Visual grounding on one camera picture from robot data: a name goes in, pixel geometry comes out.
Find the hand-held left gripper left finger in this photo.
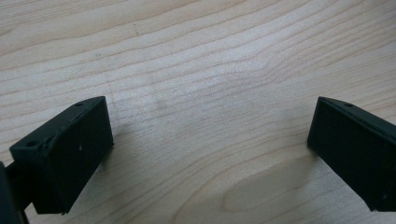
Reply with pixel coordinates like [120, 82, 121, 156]
[8, 95, 115, 216]

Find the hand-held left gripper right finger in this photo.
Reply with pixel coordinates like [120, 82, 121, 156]
[306, 96, 396, 213]

